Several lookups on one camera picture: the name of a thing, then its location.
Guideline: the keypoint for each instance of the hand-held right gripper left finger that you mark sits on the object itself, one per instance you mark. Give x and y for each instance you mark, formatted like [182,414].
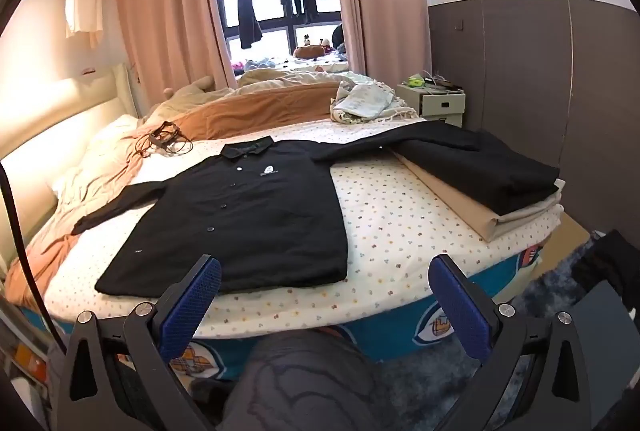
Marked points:
[192,306]

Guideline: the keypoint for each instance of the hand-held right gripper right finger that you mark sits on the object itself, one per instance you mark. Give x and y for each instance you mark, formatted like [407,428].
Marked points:
[460,311]

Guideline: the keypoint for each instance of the black button shirt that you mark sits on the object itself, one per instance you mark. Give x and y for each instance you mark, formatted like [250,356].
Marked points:
[240,221]

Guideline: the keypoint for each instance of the bed with teal printed base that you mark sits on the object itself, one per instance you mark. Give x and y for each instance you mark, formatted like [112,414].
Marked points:
[400,341]

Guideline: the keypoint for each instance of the dark shaggy rug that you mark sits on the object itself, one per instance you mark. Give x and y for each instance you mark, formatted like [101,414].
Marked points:
[415,376]

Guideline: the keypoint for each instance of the folded beige cloth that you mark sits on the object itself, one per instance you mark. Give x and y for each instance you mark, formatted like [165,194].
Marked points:
[470,216]

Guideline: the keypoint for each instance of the white dotted bed sheet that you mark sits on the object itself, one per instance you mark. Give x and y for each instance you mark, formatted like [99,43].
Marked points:
[390,221]

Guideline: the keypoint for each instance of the brown cardboard sheet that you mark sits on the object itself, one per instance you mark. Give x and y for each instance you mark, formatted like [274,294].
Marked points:
[565,236]

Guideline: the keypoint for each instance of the dark grey flat panel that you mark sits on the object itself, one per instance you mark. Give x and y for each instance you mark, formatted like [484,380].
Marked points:
[597,321]

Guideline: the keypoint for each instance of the folded black garment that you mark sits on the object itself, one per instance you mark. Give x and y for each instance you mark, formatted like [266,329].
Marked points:
[490,176]

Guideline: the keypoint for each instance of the dark clothing pile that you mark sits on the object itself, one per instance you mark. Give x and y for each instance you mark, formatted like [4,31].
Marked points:
[607,261]

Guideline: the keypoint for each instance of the white storage shelf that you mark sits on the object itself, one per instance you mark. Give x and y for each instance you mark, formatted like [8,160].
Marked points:
[25,351]

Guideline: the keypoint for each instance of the white nightstand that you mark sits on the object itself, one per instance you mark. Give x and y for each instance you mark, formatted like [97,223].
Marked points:
[440,103]

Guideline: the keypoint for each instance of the beige plush toy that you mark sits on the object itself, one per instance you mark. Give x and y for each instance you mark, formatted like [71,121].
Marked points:
[190,93]

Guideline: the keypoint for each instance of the white pillow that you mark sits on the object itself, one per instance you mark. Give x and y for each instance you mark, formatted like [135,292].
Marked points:
[50,131]

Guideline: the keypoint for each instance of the crumpled light cloth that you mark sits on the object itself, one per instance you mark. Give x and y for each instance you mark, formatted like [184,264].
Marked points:
[370,103]

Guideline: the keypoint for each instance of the green item on nightstand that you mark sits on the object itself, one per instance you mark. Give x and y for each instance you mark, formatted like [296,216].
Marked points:
[415,81]

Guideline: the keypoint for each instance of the beige duvet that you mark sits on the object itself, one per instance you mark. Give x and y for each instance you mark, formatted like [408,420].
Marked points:
[290,78]

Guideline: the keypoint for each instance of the light blue plush toy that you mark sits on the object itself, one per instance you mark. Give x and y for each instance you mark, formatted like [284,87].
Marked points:
[250,62]

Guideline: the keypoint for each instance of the brown plush toy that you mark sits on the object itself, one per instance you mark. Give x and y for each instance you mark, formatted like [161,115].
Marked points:
[307,51]

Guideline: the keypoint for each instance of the hanging long black coat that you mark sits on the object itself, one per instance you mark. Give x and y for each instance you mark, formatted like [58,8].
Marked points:
[247,11]

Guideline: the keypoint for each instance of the dark round bag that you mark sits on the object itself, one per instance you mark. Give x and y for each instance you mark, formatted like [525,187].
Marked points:
[337,36]

